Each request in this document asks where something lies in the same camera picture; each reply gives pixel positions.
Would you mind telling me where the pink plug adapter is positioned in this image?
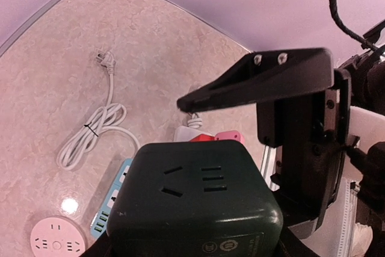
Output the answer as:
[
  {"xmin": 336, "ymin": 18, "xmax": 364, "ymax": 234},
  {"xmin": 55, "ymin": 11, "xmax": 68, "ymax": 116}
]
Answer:
[{"xmin": 214, "ymin": 130, "xmax": 245, "ymax": 144}]

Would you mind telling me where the red cube socket adapter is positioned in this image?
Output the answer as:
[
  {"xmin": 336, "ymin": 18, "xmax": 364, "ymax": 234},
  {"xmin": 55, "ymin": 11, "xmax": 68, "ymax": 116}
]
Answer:
[{"xmin": 190, "ymin": 134, "xmax": 215, "ymax": 142}]

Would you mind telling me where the aluminium front frame rail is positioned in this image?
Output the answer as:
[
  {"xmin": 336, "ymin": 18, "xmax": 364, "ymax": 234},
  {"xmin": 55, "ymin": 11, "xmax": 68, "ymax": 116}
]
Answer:
[{"xmin": 260, "ymin": 145, "xmax": 362, "ymax": 257}]

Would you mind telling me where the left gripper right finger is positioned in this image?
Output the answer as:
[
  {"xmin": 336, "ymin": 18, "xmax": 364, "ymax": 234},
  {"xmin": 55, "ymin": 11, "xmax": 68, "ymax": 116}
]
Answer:
[{"xmin": 275, "ymin": 226, "xmax": 319, "ymax": 257}]

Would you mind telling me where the beige extension cord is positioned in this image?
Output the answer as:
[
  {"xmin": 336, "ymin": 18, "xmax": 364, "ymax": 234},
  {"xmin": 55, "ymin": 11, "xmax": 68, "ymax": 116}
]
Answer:
[{"xmin": 29, "ymin": 214, "xmax": 88, "ymax": 257}]

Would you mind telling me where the teal power strip with cord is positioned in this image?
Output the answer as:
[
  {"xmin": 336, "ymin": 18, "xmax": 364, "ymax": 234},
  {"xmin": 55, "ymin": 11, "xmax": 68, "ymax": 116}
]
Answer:
[{"xmin": 56, "ymin": 51, "xmax": 142, "ymax": 238}]

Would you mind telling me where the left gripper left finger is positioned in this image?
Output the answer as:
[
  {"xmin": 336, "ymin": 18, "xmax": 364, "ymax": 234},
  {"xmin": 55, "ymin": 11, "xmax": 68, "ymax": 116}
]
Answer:
[{"xmin": 81, "ymin": 232, "xmax": 113, "ymax": 257}]

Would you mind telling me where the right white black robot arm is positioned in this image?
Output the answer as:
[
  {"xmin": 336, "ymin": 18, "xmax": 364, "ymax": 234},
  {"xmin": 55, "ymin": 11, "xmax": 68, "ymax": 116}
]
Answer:
[{"xmin": 177, "ymin": 0, "xmax": 384, "ymax": 227}]

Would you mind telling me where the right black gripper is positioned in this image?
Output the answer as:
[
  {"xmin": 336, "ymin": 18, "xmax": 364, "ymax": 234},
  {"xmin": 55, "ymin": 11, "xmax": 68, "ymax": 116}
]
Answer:
[{"xmin": 177, "ymin": 48, "xmax": 351, "ymax": 230}]

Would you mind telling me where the dark green cube adapter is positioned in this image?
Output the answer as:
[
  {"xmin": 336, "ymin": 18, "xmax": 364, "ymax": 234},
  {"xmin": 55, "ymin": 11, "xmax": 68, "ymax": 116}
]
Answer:
[{"xmin": 106, "ymin": 140, "xmax": 283, "ymax": 256}]

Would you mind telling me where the white multicolour power strip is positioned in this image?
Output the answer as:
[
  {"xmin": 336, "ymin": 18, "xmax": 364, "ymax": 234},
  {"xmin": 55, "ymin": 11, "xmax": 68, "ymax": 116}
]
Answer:
[{"xmin": 173, "ymin": 113, "xmax": 204, "ymax": 142}]

